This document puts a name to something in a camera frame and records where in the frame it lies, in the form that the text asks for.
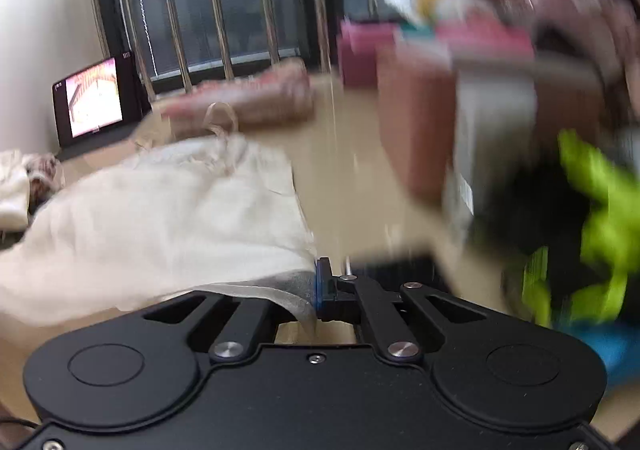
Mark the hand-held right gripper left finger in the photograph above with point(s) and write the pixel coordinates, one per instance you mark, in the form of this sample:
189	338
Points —
250	321

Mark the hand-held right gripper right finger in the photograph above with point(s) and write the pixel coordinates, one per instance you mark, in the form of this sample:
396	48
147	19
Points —
324	287

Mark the cream cloth tote bag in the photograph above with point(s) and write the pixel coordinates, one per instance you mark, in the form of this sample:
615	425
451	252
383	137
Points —
150	230

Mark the pink storage box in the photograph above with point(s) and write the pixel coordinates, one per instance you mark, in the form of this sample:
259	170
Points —
415	119

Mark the folded pink floral cloth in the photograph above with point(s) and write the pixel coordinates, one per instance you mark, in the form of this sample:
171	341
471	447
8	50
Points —
260	94

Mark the white carton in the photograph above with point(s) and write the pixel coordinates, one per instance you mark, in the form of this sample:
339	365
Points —
490	139

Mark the magenta box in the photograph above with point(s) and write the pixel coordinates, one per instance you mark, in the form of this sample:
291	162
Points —
357	59

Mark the cream fluffy patterned cloth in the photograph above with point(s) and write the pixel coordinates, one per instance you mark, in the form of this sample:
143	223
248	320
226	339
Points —
20	190

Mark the black tablet screen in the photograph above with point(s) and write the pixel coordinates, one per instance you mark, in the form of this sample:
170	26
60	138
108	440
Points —
95	99

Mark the teal item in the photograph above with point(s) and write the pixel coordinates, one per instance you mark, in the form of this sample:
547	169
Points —
415	31

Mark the black neon green bag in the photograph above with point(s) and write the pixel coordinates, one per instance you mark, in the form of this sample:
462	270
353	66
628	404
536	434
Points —
600	230

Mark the blue item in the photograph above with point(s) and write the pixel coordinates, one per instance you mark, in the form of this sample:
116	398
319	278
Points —
610	350

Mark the metal window railing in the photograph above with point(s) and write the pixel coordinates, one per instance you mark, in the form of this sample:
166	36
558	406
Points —
216	4

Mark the yellow white soft item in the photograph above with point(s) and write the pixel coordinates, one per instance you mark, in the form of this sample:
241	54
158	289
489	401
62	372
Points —
450	2

